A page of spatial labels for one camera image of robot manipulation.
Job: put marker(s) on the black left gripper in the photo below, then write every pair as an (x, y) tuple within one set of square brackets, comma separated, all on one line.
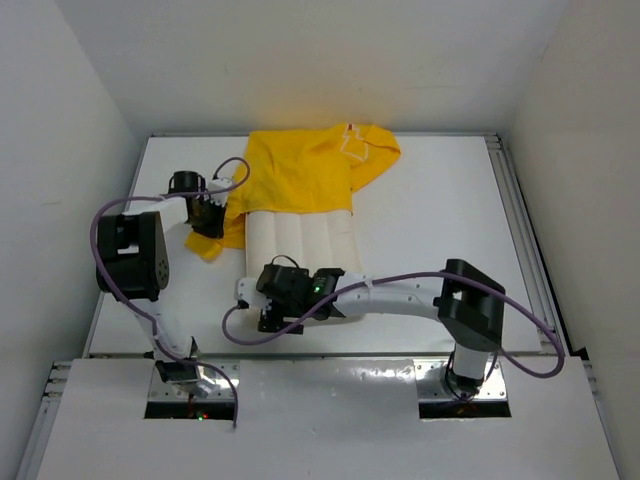
[(216, 229)]

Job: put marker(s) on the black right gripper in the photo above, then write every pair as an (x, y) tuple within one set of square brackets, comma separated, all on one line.
[(272, 316)]

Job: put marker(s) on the cream printed pillow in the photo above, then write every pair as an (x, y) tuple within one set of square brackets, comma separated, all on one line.
[(313, 241)]

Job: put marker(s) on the yellow cartoon pillowcase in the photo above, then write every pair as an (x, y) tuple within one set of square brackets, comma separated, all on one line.
[(300, 172)]

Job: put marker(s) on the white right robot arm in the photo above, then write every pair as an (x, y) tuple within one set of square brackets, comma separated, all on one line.
[(466, 305)]

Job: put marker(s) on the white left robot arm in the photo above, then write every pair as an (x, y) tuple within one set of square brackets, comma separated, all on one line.
[(134, 268)]

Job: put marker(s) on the white foam front cover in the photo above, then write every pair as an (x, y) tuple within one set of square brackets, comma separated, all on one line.
[(324, 419)]

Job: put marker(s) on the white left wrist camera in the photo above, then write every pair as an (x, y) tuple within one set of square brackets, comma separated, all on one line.
[(219, 189)]

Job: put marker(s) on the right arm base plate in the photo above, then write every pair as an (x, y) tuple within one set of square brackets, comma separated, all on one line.
[(436, 383)]

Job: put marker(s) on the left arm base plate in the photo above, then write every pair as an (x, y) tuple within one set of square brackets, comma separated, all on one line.
[(175, 382)]

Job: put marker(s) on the aluminium table frame rail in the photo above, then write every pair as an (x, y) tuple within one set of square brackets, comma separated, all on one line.
[(536, 281)]

